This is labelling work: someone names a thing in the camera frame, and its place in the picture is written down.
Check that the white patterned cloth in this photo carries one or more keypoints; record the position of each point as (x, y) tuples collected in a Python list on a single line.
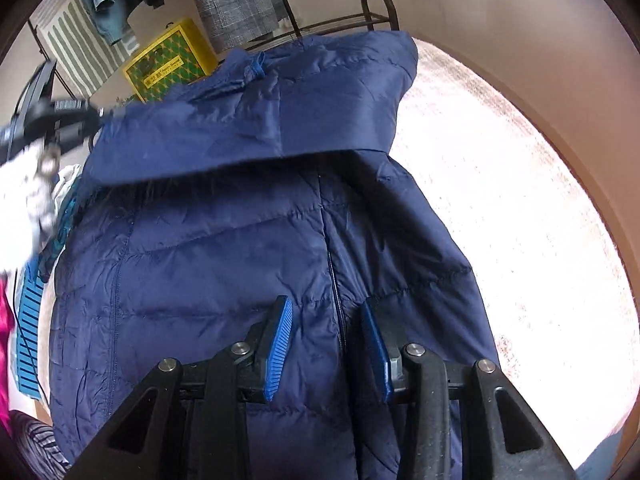
[(30, 200)]

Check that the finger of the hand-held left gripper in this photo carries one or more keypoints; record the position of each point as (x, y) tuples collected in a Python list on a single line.
[(82, 115)]

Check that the white fluffy blanket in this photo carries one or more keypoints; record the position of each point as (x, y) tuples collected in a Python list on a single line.
[(505, 240)]

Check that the black metal clothes rack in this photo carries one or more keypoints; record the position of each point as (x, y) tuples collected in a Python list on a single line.
[(345, 5)]

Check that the yellow patterned box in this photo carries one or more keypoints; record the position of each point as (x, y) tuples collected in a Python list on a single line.
[(167, 62)]

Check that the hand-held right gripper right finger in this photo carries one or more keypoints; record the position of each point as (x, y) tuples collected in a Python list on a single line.
[(374, 355)]

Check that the magenta cloth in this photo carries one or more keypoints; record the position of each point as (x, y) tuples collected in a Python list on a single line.
[(4, 350)]

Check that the dark striped cloth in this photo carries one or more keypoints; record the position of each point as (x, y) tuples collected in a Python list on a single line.
[(37, 442)]

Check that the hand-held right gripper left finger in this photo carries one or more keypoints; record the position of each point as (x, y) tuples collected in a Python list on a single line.
[(278, 345)]

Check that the green striped white cloth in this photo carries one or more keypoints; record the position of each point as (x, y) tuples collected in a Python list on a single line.
[(80, 50)]

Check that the navy blue puffer jacket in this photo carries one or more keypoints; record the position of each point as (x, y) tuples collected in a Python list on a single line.
[(210, 240)]

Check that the blue striped garment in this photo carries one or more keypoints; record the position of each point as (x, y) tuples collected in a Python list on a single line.
[(29, 330)]

